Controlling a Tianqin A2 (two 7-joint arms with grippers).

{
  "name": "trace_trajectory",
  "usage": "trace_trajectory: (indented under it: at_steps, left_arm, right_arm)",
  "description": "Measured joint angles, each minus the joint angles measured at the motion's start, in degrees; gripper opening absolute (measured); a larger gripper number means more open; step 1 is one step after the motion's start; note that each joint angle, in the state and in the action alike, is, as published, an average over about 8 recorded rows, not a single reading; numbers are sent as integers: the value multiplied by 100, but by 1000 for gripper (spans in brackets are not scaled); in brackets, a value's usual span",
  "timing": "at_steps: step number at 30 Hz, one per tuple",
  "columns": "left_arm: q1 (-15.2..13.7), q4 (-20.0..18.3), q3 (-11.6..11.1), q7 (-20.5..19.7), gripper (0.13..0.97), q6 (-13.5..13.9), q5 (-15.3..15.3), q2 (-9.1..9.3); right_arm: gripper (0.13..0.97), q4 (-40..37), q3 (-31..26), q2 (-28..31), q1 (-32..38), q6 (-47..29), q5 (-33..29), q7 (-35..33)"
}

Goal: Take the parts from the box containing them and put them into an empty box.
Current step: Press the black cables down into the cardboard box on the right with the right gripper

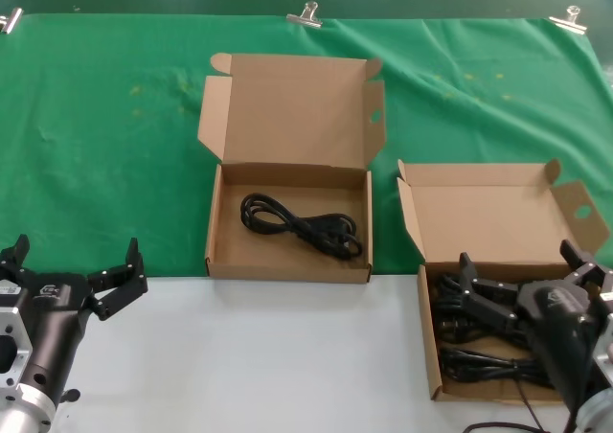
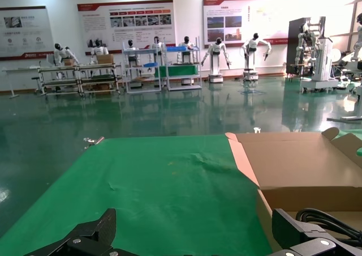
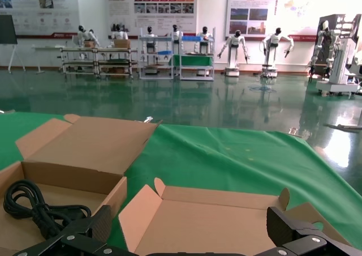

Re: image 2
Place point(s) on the white long table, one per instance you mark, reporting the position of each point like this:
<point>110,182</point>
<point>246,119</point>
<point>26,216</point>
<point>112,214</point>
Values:
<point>22,68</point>

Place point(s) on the black round stool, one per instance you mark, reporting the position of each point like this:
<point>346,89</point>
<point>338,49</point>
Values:
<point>35,79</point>

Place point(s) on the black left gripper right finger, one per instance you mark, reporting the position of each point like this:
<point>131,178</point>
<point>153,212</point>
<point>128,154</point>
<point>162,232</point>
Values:
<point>285,225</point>

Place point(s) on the large closed cardboard box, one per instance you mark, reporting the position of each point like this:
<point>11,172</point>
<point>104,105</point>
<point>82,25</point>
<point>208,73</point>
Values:
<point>105,59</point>

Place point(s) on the wide wall poster photo row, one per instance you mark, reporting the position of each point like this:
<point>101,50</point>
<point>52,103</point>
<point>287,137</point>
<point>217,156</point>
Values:
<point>127,21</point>

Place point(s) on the open cardboard box with cutout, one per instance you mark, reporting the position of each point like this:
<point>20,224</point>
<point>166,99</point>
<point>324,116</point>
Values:
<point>297,159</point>

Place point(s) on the white floor base bar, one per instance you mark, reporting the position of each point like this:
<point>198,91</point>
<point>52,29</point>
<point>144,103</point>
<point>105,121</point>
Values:
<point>348,118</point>

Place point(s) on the wall poster with grey icons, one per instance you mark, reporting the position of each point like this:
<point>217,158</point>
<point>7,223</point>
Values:
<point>22,32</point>

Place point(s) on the white robot with dark head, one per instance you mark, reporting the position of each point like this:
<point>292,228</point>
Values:
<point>357,46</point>

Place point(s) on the white humanoid robot arms spread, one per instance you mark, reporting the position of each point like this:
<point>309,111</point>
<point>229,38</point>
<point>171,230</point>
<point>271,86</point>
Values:
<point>216,60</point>

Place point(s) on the black upright panel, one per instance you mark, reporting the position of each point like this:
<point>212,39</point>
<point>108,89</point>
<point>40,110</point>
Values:
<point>292,46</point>

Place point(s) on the white humanoid robot bent arms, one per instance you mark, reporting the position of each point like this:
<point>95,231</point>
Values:
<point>250,45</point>

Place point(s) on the metal frame workbench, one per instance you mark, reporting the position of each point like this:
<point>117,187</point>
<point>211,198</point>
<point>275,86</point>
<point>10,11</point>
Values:
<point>58,81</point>
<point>99,80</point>

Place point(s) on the small blue tray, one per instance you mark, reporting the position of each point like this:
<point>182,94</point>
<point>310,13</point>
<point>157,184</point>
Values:
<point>150,65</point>

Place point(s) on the white humanoid robot leaning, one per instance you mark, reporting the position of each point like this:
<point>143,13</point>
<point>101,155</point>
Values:
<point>60,53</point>

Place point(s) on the blue flat tray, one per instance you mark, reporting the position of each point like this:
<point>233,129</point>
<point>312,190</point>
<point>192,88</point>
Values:
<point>176,49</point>

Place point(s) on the green shelf cloth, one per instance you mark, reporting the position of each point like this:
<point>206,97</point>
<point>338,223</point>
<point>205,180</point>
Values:
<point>178,70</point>

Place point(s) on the white robot on tall stand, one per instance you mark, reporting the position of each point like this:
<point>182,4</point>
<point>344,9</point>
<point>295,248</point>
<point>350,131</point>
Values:
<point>322,66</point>

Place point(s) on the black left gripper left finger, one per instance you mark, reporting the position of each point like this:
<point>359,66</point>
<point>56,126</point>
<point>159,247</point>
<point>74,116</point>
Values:
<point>93,230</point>

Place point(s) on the small brown box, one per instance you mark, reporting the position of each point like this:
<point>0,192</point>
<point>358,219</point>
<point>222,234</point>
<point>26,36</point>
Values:
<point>68,62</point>

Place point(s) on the white tall shelf rack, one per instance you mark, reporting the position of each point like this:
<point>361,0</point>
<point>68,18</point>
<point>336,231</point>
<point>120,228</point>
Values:
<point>183,87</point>

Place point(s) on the green table cloth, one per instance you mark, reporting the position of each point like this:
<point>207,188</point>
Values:
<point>155,196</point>

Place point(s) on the wall poster with four photos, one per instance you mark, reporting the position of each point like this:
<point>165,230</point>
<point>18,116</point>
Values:
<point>240,18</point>

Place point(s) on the white shelf rack blue top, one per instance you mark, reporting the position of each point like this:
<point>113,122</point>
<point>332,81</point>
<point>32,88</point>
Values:
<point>141,51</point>

